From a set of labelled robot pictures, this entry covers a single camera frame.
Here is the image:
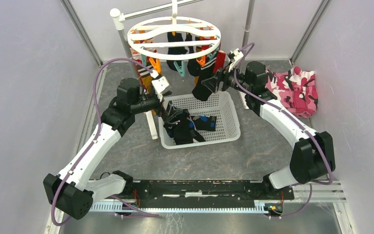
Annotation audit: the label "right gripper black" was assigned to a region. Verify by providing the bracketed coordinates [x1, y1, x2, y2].
[202, 61, 252, 95]

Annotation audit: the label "black sock white stripes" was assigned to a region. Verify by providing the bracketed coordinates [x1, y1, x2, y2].
[191, 57, 220, 102]

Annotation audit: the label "black sock blue accents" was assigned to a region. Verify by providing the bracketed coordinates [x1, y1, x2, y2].
[189, 115, 217, 132]

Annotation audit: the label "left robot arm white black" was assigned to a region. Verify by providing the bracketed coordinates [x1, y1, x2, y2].
[43, 76, 170, 220]

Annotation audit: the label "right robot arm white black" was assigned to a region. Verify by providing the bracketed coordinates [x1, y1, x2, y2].
[200, 61, 336, 199]

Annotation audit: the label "white round sock hanger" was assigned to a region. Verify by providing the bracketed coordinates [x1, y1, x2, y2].
[127, 0, 222, 61]

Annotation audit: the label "white plastic perforated basket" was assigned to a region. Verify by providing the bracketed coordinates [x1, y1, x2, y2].
[158, 91, 241, 150]

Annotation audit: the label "orange clothes peg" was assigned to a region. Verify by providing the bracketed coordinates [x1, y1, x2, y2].
[149, 57, 162, 74]
[196, 55, 207, 67]

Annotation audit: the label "red sock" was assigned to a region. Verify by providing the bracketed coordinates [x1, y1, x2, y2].
[213, 50, 226, 73]

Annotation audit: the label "mustard yellow striped sock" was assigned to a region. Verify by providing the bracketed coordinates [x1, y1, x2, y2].
[138, 57, 158, 116]

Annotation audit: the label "teal clothes peg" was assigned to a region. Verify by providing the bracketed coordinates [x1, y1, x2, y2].
[173, 60, 186, 77]

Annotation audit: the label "black ankle sock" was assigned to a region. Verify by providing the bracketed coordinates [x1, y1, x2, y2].
[166, 32, 187, 71]

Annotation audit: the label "pink camouflage garment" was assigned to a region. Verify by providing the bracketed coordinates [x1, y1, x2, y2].
[265, 66, 318, 118]

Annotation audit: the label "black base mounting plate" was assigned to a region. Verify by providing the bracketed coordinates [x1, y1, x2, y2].
[118, 180, 295, 209]

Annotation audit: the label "white metal drying rack stand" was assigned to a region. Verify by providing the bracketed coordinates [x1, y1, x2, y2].
[109, 0, 255, 140]

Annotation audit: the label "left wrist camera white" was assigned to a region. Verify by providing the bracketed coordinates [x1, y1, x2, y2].
[150, 70, 171, 97]

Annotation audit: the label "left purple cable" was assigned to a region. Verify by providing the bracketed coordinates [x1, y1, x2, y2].
[51, 57, 157, 227]

